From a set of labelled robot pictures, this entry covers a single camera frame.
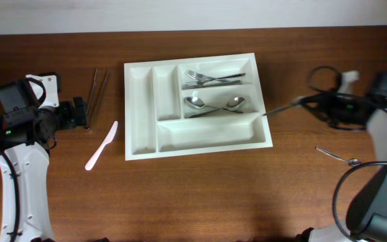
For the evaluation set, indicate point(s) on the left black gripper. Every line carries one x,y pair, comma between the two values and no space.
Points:
70,120

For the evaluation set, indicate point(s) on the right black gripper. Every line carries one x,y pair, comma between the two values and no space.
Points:
320,106

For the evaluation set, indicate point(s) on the small silver teaspoon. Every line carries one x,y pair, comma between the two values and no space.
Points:
295,103
338,157

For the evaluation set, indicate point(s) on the large silver spoon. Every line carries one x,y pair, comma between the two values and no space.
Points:
208,112
233,105

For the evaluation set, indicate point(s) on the silver fork dark handle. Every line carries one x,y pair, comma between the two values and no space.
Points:
201,77

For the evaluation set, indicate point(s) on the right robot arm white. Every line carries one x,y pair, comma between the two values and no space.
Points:
366,218

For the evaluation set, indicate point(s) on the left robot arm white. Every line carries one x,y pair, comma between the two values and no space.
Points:
32,115

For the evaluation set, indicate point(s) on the metal kitchen tongs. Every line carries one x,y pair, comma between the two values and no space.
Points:
95,97

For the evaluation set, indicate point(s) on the white plastic knife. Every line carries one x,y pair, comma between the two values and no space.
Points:
107,140

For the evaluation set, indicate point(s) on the white cutlery tray organizer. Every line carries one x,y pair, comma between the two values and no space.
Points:
157,120

